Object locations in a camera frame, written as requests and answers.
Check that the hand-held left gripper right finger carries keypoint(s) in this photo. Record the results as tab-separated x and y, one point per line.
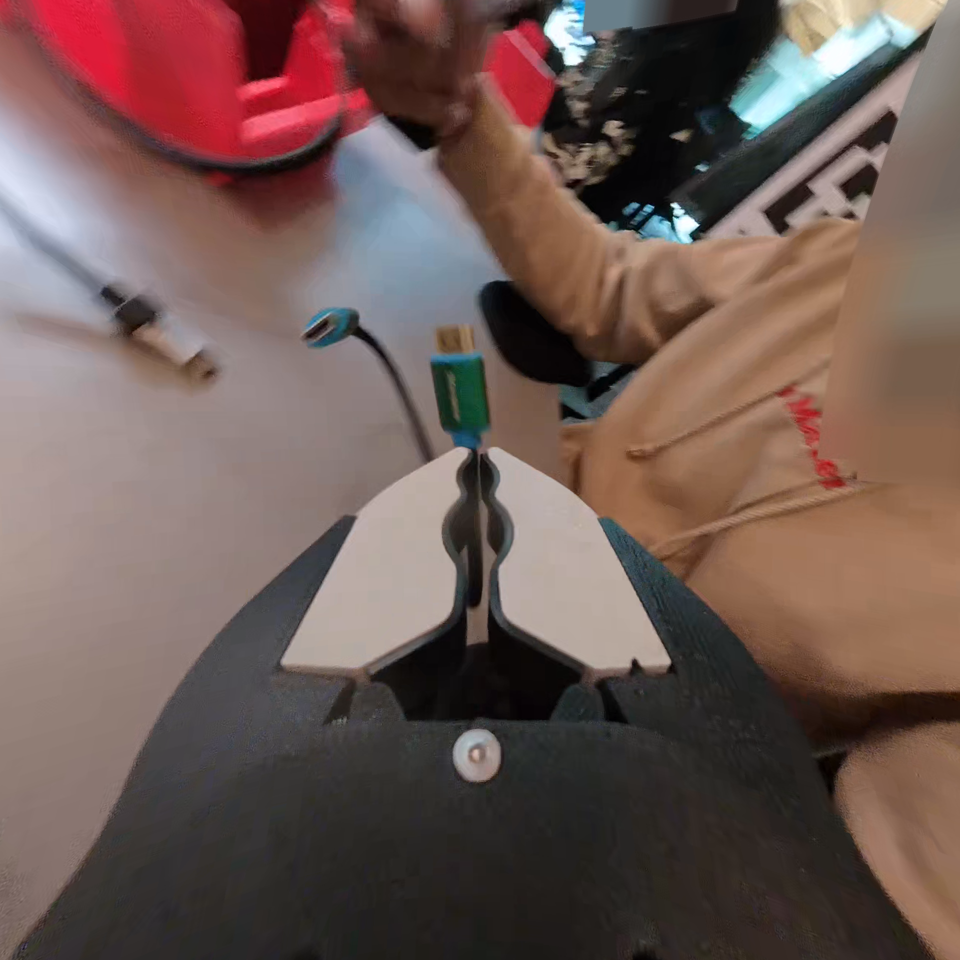
577	592

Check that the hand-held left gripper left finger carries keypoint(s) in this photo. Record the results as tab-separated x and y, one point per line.
375	585

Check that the person's beige hoodie torso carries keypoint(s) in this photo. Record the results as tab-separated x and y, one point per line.
787	562

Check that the black chair armrest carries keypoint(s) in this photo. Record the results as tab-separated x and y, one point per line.
532	337

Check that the framed marker sign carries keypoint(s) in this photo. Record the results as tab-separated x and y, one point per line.
825	172

